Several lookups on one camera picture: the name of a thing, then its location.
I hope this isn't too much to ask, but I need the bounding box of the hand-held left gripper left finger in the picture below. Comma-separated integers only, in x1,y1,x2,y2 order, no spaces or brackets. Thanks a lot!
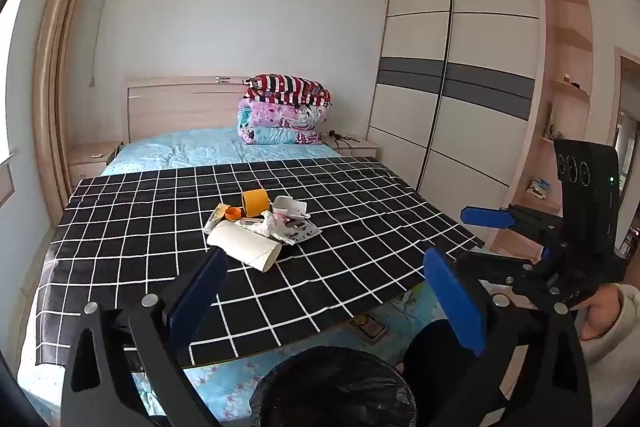
65,247,231,427

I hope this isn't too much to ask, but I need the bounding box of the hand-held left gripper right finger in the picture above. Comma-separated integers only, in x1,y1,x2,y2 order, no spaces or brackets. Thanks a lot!
422,248,596,427

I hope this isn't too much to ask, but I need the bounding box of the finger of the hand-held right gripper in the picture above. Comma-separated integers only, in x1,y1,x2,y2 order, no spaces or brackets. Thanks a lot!
460,204,567,239
452,251,537,294

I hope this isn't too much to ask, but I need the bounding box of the white plastic holder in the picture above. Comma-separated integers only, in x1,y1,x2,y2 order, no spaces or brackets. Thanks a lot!
271,195,308,221

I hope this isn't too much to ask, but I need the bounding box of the trash bin with black bag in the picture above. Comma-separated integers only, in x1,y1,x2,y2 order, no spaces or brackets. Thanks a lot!
248,346,418,427

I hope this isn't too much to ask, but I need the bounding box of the person's right forearm white sleeve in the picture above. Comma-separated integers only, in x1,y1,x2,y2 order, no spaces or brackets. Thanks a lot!
582,282,640,370

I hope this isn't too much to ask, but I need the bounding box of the person's right hand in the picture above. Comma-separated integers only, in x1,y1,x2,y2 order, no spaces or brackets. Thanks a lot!
579,284,624,341

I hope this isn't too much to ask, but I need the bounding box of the white cardboard paper roll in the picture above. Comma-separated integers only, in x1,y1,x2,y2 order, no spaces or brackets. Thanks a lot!
206,223,282,272

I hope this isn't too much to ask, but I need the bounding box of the white squeeze tube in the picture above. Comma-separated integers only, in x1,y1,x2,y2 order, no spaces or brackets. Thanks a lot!
205,203,231,234

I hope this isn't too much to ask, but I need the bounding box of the black white checkered cloth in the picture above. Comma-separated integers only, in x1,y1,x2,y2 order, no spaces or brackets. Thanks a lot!
35,155,486,368

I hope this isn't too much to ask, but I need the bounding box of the small dark framed card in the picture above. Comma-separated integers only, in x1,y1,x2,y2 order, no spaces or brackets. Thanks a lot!
348,314,389,342

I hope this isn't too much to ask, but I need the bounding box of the crumpled white plastic bag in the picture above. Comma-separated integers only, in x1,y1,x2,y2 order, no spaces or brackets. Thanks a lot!
257,211,286,238

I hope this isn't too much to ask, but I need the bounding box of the yellow tape roll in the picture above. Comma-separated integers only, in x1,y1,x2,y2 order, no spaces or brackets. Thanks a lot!
241,188,270,218

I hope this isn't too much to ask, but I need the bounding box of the clear printed plastic wrapper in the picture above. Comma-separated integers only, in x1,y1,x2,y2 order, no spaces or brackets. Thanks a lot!
280,219,323,246

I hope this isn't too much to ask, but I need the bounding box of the white grey sliding wardrobe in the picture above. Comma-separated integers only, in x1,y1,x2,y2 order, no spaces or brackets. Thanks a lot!
367,0,546,253

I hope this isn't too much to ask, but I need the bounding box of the bed with light blue sheet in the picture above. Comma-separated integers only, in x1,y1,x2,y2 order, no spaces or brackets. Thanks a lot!
30,127,451,427

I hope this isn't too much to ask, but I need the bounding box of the light wooden nightstand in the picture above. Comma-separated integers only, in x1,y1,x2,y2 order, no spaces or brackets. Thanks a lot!
66,141,124,190
320,134,381,164

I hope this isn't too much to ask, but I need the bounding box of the wooden corner shelf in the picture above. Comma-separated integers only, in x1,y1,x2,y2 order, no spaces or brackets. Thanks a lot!
500,0,596,258

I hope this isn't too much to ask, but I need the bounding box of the light blue folded quilt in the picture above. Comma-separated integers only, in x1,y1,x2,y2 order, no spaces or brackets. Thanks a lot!
240,124,326,146

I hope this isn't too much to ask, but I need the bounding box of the light wooden headboard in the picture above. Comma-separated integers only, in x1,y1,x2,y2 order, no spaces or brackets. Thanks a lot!
125,76,252,145

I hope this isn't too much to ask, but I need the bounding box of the pink floral folded quilt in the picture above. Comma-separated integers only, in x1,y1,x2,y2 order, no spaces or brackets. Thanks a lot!
237,99,331,131

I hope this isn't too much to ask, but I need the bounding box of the red white striped pillow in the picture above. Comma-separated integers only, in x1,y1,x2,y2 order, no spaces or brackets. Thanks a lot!
243,74,333,108

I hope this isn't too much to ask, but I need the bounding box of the black charger cable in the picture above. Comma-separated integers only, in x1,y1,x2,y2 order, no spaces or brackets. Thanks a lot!
327,130,362,146

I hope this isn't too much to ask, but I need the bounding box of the light wooden wall frame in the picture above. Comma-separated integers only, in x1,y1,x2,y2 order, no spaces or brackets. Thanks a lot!
32,0,116,214

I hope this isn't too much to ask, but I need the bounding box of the thin wall power cable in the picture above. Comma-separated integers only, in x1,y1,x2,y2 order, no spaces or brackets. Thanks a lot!
89,0,119,88

